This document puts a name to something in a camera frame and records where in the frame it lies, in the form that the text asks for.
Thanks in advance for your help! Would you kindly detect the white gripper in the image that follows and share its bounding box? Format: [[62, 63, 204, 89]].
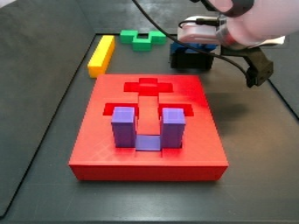
[[178, 16, 220, 45]]

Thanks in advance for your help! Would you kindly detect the blue U-shaped block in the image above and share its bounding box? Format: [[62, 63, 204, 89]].
[[171, 43, 218, 53]]

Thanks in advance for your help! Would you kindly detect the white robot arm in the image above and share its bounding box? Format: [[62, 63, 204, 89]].
[[178, 0, 299, 50]]

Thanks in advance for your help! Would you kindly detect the black angle fixture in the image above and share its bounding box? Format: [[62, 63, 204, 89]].
[[171, 52, 214, 70]]

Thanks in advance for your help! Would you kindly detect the green zigzag block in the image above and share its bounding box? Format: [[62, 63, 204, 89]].
[[120, 30, 166, 52]]

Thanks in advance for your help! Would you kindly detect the yellow long bar block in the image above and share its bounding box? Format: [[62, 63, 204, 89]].
[[88, 35, 116, 78]]

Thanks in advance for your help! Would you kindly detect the purple U-shaped block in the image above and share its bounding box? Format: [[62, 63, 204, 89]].
[[111, 107, 186, 151]]

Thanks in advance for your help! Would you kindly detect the red slotted base block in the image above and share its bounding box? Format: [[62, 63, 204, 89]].
[[70, 74, 228, 181]]

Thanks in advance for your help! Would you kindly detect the black cable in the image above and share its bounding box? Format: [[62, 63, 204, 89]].
[[131, 0, 250, 77]]

